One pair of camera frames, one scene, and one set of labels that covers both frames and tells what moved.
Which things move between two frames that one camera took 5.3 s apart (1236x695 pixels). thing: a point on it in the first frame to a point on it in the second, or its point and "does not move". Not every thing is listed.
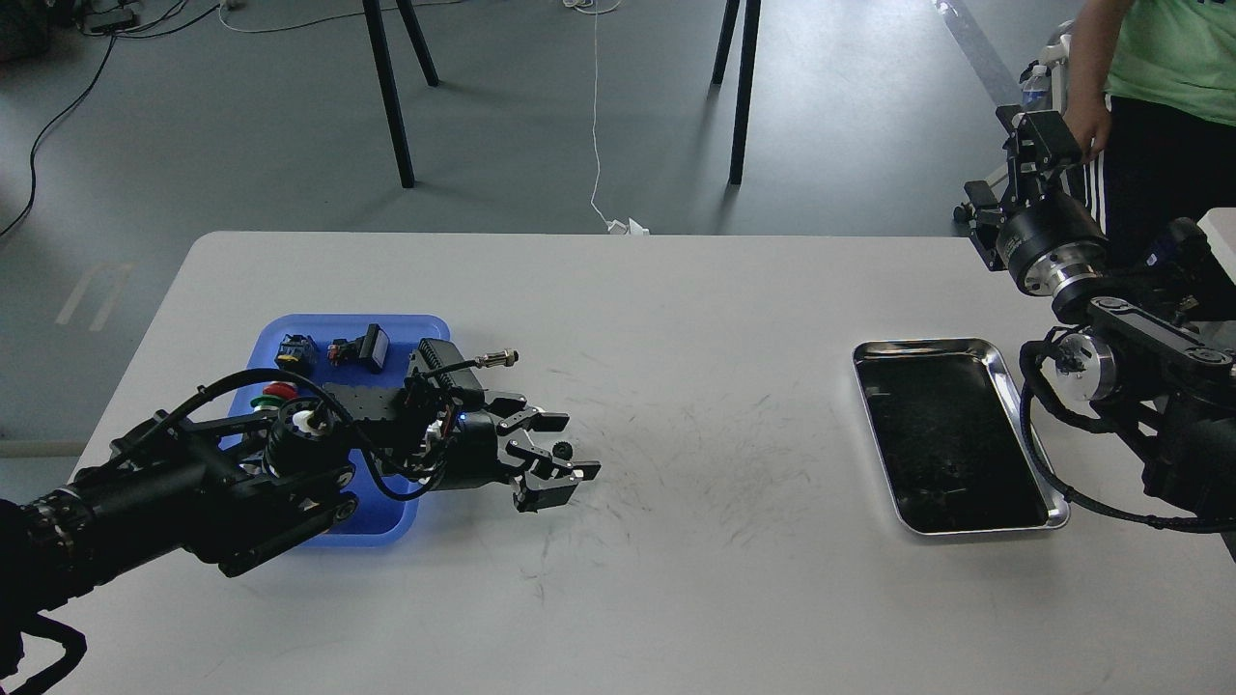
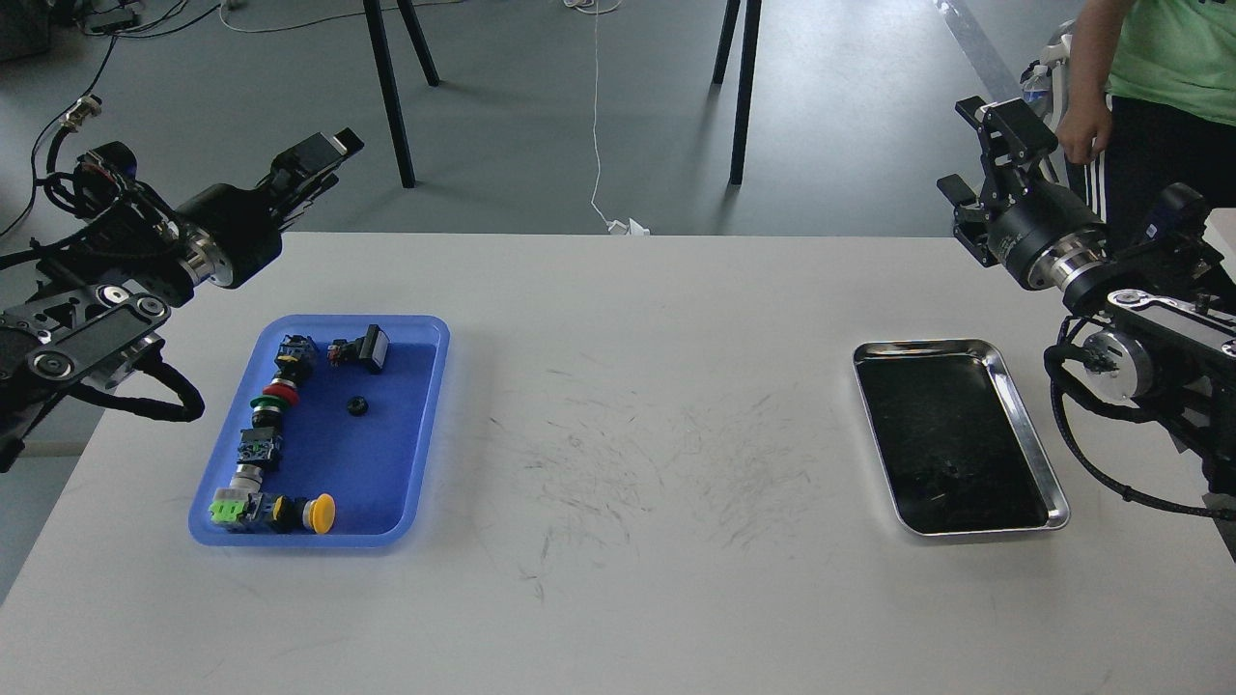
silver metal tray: [953, 442] does not move
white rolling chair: [1053, 54] does not move
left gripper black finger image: [515, 415] to [305, 159]
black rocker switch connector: [372, 349] does not move
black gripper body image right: [1052, 242] does not move
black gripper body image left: [473, 444] to [227, 234]
